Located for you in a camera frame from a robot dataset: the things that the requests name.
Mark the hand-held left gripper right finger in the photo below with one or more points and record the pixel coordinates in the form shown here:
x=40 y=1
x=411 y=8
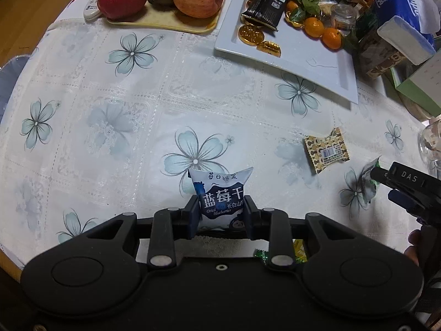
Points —
x=248 y=213

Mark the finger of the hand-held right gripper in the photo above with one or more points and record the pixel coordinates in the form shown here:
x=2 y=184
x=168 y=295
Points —
x=406 y=200
x=403 y=177

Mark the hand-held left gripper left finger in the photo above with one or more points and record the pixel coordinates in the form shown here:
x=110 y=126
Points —
x=194 y=213

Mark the blue white snack packet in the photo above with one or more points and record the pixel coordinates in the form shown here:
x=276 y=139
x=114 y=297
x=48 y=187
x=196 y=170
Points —
x=222 y=200

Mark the green white snack packet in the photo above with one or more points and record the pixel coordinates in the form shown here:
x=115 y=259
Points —
x=368 y=181

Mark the dark green candy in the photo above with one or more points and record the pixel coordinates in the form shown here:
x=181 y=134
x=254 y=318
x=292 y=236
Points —
x=262 y=256

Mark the yellow silver snack packet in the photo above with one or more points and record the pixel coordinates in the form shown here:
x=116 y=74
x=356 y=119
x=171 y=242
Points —
x=299 y=250

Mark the beige patterned snack packet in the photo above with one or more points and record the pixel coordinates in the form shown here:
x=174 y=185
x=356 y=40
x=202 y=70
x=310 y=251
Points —
x=325 y=150

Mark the person's right hand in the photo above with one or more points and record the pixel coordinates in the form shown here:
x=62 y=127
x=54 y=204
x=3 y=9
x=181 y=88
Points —
x=413 y=248

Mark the clear glass cup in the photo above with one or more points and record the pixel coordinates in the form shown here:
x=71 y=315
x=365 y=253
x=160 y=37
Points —
x=430 y=144

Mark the desk calendar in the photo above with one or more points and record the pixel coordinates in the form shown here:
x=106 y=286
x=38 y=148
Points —
x=418 y=88

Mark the patterned brown box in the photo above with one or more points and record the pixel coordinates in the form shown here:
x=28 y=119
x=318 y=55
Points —
x=372 y=53

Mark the white tissue pack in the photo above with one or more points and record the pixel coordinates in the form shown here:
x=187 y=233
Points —
x=406 y=39

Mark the white rectangular plate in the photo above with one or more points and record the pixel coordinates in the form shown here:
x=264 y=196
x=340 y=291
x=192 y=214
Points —
x=303 y=62

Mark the gold wrapped chocolate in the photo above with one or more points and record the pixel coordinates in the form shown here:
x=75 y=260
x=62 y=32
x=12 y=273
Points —
x=270 y=47

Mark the small glass jar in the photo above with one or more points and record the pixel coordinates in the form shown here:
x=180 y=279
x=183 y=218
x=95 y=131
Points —
x=342 y=15

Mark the gold chocolate coin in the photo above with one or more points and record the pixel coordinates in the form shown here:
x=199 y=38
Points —
x=250 y=34

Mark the beige fruit tray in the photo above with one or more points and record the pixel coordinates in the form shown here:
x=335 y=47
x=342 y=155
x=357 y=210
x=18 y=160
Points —
x=165 y=24

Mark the black snack packet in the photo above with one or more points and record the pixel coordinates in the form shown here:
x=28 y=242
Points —
x=265 y=5

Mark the white remote control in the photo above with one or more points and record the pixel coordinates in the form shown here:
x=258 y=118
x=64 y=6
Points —
x=91 y=8

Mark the grey round stool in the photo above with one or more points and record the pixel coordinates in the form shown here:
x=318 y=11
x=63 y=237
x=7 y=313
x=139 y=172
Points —
x=7 y=76

